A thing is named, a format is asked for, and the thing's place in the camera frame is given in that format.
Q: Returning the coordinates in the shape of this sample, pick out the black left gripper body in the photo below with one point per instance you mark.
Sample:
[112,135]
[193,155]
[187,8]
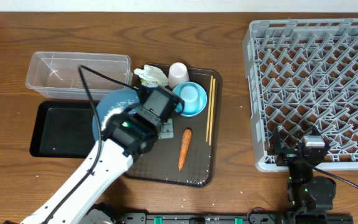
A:
[166,130]

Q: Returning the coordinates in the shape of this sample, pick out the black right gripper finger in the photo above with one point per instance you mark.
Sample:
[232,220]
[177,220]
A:
[314,131]
[276,142]

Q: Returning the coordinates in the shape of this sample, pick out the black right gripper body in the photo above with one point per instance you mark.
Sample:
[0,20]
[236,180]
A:
[287,157]

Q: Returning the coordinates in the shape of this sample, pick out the orange carrot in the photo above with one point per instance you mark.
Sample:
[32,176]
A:
[185,144]

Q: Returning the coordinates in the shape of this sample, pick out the foil snack wrapper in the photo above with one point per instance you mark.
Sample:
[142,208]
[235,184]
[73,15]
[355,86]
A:
[150,84]

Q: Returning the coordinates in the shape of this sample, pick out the dark blue plate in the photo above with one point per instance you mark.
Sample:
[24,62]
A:
[115,102]

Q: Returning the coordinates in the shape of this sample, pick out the white paper cup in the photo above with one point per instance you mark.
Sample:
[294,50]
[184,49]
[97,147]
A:
[178,73]

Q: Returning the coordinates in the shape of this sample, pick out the white tissue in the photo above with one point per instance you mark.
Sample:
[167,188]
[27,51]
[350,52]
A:
[151,74]

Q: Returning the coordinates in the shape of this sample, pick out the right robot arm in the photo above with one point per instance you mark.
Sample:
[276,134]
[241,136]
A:
[312,196]

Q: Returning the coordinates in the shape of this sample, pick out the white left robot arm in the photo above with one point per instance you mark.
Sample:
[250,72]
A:
[104,164]

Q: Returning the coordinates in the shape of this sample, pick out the grey dishwasher rack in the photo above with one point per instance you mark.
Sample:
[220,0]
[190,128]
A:
[303,74]

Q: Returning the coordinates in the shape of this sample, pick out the brown serving tray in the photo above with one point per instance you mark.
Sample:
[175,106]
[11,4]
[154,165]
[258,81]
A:
[161,163]

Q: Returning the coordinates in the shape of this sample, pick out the light blue bowl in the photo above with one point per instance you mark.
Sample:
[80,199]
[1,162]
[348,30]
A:
[202,96]

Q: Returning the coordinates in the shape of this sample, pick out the wooden chopstick right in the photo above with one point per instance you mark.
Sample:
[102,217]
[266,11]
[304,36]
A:
[212,110]

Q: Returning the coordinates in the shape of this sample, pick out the wooden chopstick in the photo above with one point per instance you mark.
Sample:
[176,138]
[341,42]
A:
[212,110]
[209,107]

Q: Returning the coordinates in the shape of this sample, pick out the wooden chopstick left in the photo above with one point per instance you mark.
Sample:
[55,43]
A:
[209,107]

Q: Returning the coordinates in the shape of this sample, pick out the black tray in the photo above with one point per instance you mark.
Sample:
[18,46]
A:
[63,129]

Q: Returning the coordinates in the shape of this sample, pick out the clear plastic bin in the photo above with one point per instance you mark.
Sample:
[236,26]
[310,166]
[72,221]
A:
[55,74]

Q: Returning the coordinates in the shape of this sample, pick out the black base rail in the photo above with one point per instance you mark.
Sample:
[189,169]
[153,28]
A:
[103,213]

